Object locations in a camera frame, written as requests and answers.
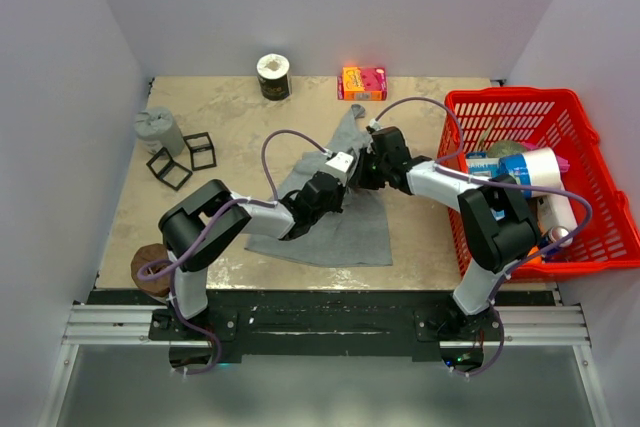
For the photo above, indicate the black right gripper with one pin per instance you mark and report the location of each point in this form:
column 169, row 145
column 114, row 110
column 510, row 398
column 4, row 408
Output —
column 363, row 181

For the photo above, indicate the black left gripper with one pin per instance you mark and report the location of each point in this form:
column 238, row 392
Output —
column 341, row 192

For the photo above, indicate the grey sleeveless shirt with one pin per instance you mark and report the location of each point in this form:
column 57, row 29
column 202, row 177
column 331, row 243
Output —
column 359, row 236

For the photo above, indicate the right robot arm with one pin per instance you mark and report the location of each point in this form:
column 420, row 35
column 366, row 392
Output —
column 498, row 225

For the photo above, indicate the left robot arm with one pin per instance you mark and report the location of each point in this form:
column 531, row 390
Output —
column 199, row 229

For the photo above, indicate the black brooch display case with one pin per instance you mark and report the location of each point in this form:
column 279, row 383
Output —
column 201, row 151

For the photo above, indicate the orange pink snack box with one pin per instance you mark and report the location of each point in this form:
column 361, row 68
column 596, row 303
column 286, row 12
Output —
column 362, row 84

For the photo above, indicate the blue razor package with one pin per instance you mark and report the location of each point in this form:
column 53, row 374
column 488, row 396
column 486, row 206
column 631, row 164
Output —
column 486, row 167

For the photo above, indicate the green round fruit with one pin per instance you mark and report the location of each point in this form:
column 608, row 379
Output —
column 504, row 148

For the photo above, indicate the toilet paper roll black wrapper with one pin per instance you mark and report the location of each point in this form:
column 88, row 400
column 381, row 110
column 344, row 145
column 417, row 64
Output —
column 273, row 73

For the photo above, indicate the blue white wipes roll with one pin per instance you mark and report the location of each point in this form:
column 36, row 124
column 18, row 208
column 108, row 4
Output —
column 533, row 168

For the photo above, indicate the white box in basket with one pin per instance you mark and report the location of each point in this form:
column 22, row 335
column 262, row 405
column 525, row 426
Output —
column 554, row 210

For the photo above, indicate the grey paper roll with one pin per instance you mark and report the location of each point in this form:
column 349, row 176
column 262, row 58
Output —
column 156, row 128

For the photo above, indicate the pink packet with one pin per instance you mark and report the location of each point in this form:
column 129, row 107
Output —
column 563, row 164

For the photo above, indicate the silver drink can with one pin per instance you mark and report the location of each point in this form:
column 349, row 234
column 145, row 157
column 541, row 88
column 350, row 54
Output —
column 558, row 234

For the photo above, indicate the red plastic basket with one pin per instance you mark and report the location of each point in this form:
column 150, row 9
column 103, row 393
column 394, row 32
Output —
column 563, row 153

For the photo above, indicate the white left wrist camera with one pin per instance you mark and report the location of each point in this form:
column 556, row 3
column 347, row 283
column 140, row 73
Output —
column 340, row 166

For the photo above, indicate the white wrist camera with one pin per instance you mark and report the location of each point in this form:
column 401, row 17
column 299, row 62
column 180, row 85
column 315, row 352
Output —
column 373, row 126
column 340, row 166

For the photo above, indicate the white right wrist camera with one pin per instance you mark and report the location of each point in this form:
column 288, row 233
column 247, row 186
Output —
column 373, row 126

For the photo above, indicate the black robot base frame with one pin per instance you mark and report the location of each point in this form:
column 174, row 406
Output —
column 414, row 324

